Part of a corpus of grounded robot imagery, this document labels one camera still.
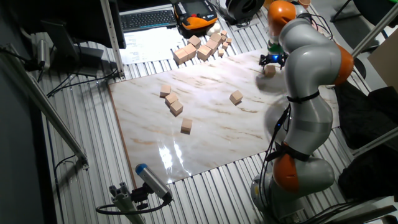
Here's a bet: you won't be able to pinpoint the long aluminium frame beam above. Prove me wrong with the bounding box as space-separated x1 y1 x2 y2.
0 43 90 170

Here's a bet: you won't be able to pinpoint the pale pink sheet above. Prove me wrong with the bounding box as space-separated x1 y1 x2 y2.
310 14 326 34

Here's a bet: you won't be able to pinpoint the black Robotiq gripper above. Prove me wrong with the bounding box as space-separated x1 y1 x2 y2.
259 52 287 70

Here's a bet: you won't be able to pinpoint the black camera cable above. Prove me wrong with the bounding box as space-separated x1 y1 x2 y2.
95 198 172 216

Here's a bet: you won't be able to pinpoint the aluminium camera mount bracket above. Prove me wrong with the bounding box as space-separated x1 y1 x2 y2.
108 182 147 224

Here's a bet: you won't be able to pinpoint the printed white paper sheet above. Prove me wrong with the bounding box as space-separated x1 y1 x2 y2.
119 26 187 65

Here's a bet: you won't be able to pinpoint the black padded bag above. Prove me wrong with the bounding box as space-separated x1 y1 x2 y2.
338 146 398 202

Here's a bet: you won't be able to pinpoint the black monitor cables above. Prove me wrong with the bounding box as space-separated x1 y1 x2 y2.
46 67 119 98

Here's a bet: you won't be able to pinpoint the white rounded figurine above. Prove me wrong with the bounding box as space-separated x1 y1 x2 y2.
206 22 222 36

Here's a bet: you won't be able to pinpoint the slanted aluminium frame beam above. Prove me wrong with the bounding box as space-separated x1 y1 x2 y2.
348 2 398 58

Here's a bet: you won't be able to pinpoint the white marble pattern board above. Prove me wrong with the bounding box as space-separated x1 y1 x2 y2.
108 48 340 188

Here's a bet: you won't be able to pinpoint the short aluminium frame beam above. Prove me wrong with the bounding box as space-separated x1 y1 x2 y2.
351 126 398 158

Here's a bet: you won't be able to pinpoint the green gripper mounting adapter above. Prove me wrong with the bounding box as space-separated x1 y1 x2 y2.
267 42 285 55

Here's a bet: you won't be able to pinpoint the black cloth bag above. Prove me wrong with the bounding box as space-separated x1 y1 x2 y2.
334 82 398 150

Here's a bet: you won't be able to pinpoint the black computer keyboard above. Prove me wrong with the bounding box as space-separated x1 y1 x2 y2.
119 9 178 34

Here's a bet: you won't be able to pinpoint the brown cardboard box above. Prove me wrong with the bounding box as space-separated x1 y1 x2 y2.
367 37 398 93

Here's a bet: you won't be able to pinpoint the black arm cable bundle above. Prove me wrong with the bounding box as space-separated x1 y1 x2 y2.
257 14 335 224

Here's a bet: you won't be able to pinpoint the black base cable bundle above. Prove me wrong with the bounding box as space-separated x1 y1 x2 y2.
298 200 361 223

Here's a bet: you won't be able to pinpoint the small silver camera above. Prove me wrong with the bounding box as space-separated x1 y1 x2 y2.
36 39 51 71

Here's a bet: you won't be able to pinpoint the aluminium profile post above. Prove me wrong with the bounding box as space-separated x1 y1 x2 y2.
99 0 126 80

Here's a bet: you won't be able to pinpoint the silver camera with blue cap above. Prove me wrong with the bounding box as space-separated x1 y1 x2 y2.
135 163 174 203

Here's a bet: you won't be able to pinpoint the orange black teach pendant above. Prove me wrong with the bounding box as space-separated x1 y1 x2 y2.
172 0 218 39

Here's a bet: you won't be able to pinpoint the medium wooden cube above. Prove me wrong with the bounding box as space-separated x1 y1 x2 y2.
264 64 277 78
229 90 244 106
164 92 179 108
159 84 172 98
180 118 193 135
169 100 184 118

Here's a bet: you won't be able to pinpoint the black round drum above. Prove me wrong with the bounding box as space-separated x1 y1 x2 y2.
217 0 267 26

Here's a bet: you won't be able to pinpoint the black office chair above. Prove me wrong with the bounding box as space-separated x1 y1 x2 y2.
329 0 398 24

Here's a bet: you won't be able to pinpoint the black computer monitor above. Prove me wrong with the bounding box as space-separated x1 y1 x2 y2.
6 0 127 77

